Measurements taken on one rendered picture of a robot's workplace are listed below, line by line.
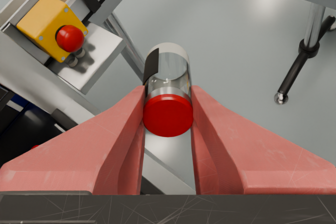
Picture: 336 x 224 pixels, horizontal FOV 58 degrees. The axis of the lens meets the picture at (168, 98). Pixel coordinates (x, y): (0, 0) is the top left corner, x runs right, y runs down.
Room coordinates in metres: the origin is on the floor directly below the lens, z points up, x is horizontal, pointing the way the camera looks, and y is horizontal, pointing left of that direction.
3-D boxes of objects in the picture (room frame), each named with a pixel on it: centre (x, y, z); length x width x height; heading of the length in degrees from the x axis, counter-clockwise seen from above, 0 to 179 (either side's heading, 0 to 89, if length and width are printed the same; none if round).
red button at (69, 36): (0.37, 0.08, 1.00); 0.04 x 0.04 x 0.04; 23
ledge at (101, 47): (0.46, 0.10, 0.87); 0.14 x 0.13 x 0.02; 23
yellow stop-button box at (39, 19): (0.41, 0.09, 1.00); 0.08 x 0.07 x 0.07; 23
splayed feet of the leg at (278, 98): (0.52, -0.62, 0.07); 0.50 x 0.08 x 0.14; 113
